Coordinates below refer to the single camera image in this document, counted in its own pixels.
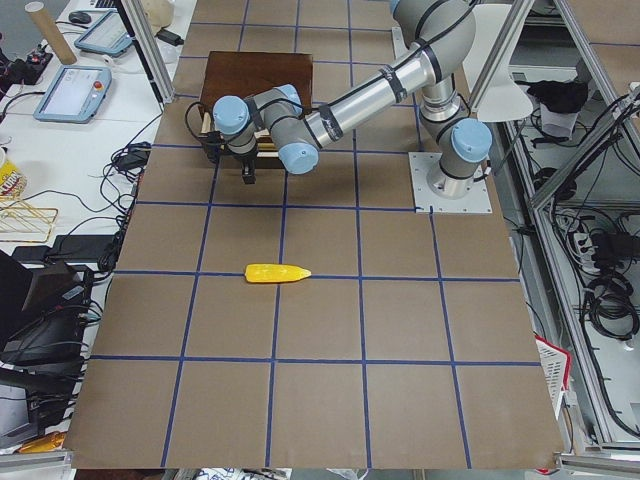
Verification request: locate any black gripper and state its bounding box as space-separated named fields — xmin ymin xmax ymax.
xmin=201 ymin=131 xmax=258 ymax=184

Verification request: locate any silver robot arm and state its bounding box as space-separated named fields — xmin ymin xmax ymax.
xmin=211 ymin=1 xmax=492 ymax=199

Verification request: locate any dark wooden drawer box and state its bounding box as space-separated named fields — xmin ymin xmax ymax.
xmin=200 ymin=51 xmax=319 ymax=174

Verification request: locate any yellow corn cob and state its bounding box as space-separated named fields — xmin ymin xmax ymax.
xmin=244 ymin=263 xmax=312 ymax=284

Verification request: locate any black power adapter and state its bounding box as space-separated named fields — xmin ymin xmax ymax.
xmin=115 ymin=149 xmax=150 ymax=172

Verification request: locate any near blue teach pendant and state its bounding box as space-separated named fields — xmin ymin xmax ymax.
xmin=33 ymin=66 xmax=112 ymax=124

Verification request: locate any blue teach pendant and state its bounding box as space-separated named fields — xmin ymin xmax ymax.
xmin=74 ymin=9 xmax=132 ymax=57
xmin=33 ymin=66 xmax=112 ymax=124

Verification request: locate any far blue teach pendant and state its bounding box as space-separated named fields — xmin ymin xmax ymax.
xmin=74 ymin=9 xmax=132 ymax=57

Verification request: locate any cardboard tube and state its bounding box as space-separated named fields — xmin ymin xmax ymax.
xmin=24 ymin=1 xmax=77 ymax=65

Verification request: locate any white red plastic basket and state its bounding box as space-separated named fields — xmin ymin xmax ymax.
xmin=535 ymin=335 xmax=572 ymax=419

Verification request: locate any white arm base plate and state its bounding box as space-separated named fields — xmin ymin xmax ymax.
xmin=408 ymin=152 xmax=492 ymax=215

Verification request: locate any gold wire rack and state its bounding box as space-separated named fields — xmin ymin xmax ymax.
xmin=1 ymin=197 xmax=59 ymax=243

